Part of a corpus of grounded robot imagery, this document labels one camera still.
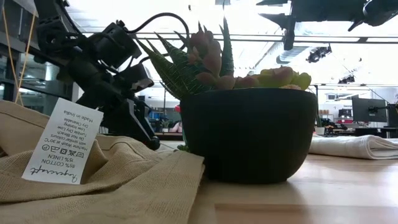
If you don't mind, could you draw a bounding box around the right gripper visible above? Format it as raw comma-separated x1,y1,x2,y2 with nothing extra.
256,0,366,32

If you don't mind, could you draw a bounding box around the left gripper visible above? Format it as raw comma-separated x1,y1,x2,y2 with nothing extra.
77,77,155,141

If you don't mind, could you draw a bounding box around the person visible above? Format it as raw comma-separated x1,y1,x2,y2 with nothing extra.
169,120,184,134

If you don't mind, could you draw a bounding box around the black ceiling track light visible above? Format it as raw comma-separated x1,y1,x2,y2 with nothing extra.
338,74,356,85
306,45,333,64

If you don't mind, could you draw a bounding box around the beige linen cloth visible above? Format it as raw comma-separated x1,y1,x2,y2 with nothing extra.
0,99,206,224

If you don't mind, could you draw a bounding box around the white care label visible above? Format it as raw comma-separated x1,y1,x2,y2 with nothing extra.
21,97,104,185

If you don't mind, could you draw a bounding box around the dark framed glass partition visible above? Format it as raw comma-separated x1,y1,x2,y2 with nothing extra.
0,30,77,103

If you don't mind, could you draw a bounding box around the succulent plant in black bowl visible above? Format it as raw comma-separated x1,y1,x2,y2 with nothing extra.
135,17,318,185

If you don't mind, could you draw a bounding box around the small white plant pot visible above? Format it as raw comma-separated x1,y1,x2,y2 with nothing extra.
314,115,326,136

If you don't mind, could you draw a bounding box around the black computer monitor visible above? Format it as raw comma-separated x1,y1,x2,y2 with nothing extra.
387,103,398,128
351,97,388,123

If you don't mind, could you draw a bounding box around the black office desk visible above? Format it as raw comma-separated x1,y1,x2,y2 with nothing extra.
354,126,398,139

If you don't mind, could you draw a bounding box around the white plaid dish towel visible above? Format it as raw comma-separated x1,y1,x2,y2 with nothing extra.
308,134,398,161

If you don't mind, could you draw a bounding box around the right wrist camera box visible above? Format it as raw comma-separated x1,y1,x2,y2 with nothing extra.
283,15,295,51

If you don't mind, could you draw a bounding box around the black table rig frame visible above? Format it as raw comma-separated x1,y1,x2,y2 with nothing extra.
155,133,184,141

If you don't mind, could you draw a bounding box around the overhead frame crossbeam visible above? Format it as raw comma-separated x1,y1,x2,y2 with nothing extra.
82,32,398,44

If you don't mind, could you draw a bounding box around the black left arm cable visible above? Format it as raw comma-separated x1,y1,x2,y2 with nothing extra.
123,12,191,65

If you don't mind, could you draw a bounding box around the yellow cable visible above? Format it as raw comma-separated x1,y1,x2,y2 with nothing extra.
1,6,35,105

